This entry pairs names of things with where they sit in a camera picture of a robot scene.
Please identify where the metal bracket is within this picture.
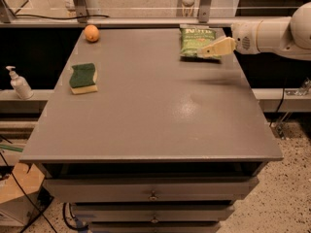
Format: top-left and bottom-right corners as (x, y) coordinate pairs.
(198, 0), (212, 23)
(73, 0), (87, 23)

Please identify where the grey drawer cabinet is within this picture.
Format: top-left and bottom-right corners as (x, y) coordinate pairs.
(18, 27), (284, 233)

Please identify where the orange fruit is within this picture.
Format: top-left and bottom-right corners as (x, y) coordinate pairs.
(84, 25), (99, 43)

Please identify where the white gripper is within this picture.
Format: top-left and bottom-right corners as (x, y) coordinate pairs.
(197, 21), (259, 58)

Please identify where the black cable on ledge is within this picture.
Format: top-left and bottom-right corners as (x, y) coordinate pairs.
(14, 14), (111, 20)

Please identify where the cardboard box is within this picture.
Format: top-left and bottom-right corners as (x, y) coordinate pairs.
(0, 163), (45, 226)

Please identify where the black floor cable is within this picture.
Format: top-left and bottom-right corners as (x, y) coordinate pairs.
(0, 152), (59, 233)

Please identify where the middle grey drawer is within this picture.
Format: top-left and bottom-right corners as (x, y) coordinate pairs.
(72, 204), (234, 223)

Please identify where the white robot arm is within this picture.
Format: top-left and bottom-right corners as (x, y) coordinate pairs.
(197, 3), (311, 61)

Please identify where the green jalapeno chip bag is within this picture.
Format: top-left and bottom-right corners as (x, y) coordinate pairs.
(180, 25), (217, 58)

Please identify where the left metal bracket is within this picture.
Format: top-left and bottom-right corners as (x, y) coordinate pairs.
(73, 0), (87, 23)

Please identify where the bottom grey drawer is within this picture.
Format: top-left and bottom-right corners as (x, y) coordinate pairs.
(89, 222), (221, 233)

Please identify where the right metal bracket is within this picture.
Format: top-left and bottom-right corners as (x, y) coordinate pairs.
(198, 0), (212, 23)

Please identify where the white pump bottle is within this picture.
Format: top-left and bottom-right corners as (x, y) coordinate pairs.
(6, 66), (33, 100)

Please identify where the green stick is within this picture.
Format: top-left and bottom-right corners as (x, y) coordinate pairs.
(0, 144), (23, 152)

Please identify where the grey drawer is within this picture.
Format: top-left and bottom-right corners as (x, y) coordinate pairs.
(89, 222), (221, 233)
(72, 204), (234, 223)
(44, 177), (259, 203)

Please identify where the green and yellow sponge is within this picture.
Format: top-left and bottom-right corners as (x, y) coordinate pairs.
(69, 63), (98, 94)

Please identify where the top grey drawer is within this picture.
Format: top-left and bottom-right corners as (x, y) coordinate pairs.
(44, 177), (259, 203)

